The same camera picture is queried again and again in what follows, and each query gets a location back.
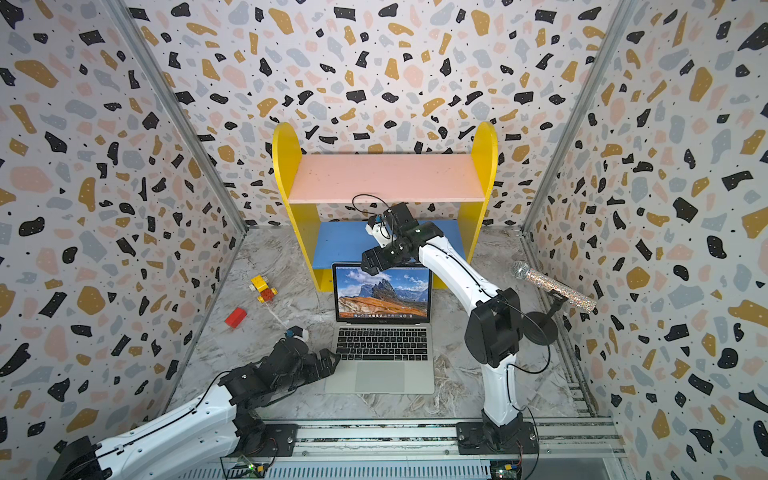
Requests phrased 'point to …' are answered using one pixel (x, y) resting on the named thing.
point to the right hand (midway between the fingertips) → (374, 262)
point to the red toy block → (236, 317)
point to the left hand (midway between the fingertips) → (333, 364)
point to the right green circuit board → (506, 469)
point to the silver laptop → (382, 331)
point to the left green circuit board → (252, 470)
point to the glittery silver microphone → (521, 270)
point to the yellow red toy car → (260, 283)
